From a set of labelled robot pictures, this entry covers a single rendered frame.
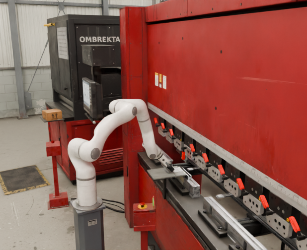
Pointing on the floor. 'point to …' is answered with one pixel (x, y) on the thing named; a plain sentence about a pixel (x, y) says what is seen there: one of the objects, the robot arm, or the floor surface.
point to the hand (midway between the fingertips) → (170, 167)
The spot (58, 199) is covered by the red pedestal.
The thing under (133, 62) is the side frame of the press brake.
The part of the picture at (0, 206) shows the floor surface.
